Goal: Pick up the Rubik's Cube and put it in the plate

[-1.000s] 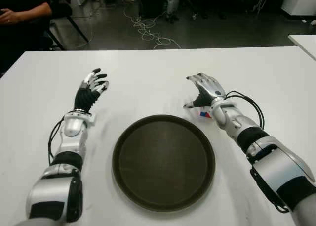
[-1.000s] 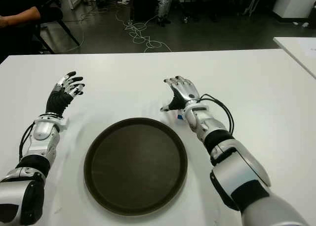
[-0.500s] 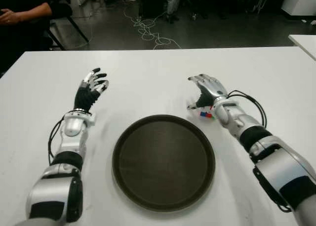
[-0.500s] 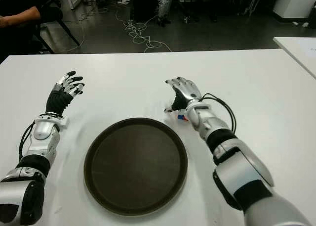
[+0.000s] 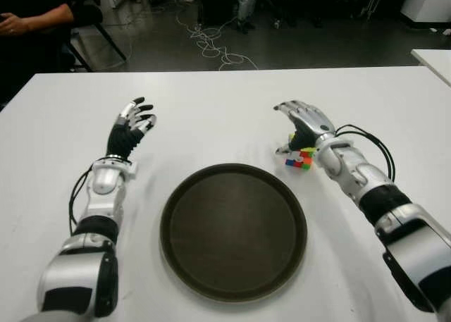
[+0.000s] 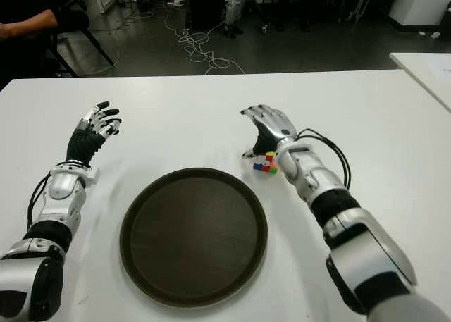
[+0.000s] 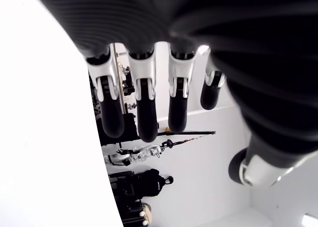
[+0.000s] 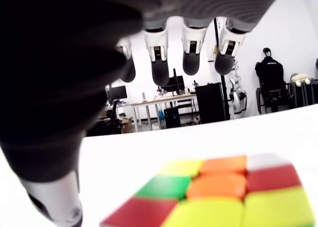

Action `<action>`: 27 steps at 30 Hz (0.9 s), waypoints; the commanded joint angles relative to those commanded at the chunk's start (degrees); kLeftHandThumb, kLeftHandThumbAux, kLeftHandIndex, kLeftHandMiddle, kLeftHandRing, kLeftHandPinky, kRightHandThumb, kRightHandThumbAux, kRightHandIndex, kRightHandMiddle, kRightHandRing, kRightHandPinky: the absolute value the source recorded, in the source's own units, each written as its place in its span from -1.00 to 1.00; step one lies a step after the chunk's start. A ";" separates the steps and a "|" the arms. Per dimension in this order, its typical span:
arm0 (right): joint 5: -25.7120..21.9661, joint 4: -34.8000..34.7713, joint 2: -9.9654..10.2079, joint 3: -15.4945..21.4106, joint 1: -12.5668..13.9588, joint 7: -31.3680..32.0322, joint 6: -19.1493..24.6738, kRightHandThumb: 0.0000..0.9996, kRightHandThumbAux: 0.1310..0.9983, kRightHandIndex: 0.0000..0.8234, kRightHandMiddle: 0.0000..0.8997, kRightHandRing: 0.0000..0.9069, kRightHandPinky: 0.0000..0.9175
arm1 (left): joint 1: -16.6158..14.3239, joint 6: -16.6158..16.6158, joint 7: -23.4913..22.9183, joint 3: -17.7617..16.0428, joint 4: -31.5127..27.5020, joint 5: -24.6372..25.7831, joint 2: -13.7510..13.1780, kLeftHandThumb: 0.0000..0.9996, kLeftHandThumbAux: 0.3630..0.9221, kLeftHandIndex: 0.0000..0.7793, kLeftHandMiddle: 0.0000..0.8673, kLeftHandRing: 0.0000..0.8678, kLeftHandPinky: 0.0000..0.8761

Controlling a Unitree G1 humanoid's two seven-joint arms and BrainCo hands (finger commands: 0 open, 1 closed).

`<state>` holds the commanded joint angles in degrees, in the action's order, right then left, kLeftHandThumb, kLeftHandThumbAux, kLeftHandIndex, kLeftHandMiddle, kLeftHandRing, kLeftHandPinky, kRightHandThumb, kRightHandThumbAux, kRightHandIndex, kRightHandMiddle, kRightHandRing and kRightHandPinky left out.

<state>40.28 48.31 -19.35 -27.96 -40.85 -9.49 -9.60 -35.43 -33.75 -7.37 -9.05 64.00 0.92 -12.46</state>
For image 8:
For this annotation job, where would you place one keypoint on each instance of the black computer tower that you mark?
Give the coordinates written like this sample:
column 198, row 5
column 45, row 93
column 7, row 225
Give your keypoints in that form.
column 171, row 117

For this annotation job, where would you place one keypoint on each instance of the wooden top desk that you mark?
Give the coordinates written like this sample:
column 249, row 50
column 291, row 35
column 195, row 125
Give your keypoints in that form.
column 164, row 99

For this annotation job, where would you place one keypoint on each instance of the black upright pole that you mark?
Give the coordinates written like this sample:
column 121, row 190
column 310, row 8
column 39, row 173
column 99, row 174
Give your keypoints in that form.
column 223, row 79

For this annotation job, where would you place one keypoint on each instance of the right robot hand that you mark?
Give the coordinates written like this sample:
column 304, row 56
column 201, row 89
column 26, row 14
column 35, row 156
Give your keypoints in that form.
column 49, row 63

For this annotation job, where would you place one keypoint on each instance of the brown cardboard box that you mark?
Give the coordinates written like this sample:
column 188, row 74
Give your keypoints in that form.
column 128, row 125

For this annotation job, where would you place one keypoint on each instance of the beige plush toy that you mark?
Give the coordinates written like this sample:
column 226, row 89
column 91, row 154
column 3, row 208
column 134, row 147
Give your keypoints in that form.
column 299, row 77

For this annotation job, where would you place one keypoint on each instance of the black office chair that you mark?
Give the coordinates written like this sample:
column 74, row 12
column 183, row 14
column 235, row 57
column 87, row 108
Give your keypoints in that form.
column 111, row 122

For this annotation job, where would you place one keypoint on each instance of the black monitor on stand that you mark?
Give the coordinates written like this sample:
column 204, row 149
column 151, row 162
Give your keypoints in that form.
column 116, row 92

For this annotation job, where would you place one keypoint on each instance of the multicoloured Rubik's cube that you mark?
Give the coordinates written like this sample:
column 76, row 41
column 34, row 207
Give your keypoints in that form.
column 211, row 187

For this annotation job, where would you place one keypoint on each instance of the black monitor on arm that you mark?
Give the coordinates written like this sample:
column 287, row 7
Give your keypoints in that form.
column 177, row 81

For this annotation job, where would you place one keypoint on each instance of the black cabinet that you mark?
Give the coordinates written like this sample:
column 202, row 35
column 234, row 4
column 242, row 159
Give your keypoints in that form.
column 210, row 102

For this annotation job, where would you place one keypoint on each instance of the black mannequin chair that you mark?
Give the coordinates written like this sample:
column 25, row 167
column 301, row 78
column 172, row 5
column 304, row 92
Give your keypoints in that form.
column 272, row 100

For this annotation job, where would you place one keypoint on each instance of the white humanoid robot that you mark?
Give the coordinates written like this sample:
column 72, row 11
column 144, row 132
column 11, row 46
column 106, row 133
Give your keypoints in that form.
column 238, row 100

